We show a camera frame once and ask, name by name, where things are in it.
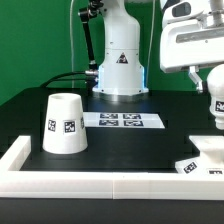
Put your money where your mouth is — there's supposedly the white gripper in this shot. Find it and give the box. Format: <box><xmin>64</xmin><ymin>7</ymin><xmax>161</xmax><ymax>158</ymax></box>
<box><xmin>160</xmin><ymin>0</ymin><xmax>224</xmax><ymax>93</ymax></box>

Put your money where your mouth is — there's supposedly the white lamp bulb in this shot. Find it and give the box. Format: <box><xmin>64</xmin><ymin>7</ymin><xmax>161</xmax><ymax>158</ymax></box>
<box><xmin>207</xmin><ymin>64</ymin><xmax>224</xmax><ymax>130</ymax></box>

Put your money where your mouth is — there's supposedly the white lamp base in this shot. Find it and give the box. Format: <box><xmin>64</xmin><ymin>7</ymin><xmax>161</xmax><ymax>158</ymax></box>
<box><xmin>175</xmin><ymin>135</ymin><xmax>224</xmax><ymax>175</ymax></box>

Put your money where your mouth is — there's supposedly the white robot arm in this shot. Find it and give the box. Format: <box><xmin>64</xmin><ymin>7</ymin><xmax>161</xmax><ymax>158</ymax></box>
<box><xmin>93</xmin><ymin>0</ymin><xmax>224</xmax><ymax>97</ymax></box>

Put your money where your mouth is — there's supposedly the white lamp shade cone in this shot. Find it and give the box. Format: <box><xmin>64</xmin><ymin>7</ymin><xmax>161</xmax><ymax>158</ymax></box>
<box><xmin>42</xmin><ymin>93</ymin><xmax>88</xmax><ymax>154</ymax></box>

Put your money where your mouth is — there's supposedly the white marker sheet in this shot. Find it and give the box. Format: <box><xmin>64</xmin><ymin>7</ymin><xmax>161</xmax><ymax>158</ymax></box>
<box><xmin>83</xmin><ymin>112</ymin><xmax>165</xmax><ymax>129</ymax></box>

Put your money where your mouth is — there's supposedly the black cable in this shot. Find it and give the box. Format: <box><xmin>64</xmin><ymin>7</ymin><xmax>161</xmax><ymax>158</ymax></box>
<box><xmin>40</xmin><ymin>69</ymin><xmax>100</xmax><ymax>89</ymax></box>

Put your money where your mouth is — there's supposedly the white cable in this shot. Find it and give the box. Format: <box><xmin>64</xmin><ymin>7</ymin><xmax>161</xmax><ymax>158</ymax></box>
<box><xmin>68</xmin><ymin>0</ymin><xmax>76</xmax><ymax>89</ymax></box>

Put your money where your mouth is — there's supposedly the white frame wall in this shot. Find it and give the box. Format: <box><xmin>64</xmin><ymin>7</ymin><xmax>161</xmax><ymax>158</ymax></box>
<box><xmin>0</xmin><ymin>136</ymin><xmax>224</xmax><ymax>200</ymax></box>

